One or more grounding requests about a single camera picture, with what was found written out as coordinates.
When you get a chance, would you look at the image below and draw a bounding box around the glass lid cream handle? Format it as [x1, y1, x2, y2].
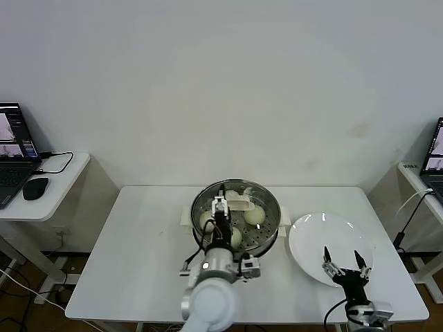
[190, 178, 281, 259]

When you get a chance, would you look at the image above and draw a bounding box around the white wall socket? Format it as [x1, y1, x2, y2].
[53, 224, 69, 243]

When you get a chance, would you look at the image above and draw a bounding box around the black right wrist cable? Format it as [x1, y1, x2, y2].
[323, 299, 349, 332]

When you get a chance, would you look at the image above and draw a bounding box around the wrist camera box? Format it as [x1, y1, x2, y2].
[370, 299, 395, 322]
[238, 255, 262, 280]

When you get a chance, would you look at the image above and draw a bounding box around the black laptop narrow view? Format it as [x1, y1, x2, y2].
[418, 116, 443, 205]

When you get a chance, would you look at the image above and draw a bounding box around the black laptop wide screen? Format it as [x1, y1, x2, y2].
[0, 102, 42, 211]

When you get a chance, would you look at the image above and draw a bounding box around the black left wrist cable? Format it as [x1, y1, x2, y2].
[185, 219, 217, 267]

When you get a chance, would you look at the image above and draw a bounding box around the white side table rounded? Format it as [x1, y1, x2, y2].
[0, 151, 120, 305]

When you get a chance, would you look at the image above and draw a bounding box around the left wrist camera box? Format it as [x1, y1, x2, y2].
[238, 255, 262, 280]

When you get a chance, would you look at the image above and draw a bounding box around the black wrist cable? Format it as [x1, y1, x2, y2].
[185, 219, 217, 267]
[323, 299, 349, 332]

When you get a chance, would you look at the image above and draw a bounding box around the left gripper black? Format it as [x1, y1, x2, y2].
[210, 189, 233, 247]

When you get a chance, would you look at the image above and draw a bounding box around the white round plate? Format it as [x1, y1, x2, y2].
[288, 212, 375, 288]

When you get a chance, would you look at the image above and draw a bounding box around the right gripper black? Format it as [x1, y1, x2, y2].
[322, 246, 373, 307]

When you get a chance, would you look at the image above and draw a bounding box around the black cable with adapter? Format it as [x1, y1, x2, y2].
[392, 192, 435, 253]

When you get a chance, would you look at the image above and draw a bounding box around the black laptop charger cable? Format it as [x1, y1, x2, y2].
[36, 150, 74, 174]

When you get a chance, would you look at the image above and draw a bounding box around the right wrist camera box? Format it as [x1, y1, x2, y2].
[370, 299, 395, 322]

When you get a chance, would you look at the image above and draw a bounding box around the steel perforated steamer basket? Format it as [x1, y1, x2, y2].
[190, 178, 281, 259]

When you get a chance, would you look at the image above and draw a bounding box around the white floor cable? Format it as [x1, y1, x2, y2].
[0, 268, 66, 311]

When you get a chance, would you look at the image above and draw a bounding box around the black computer mouse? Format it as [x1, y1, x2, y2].
[22, 176, 50, 201]

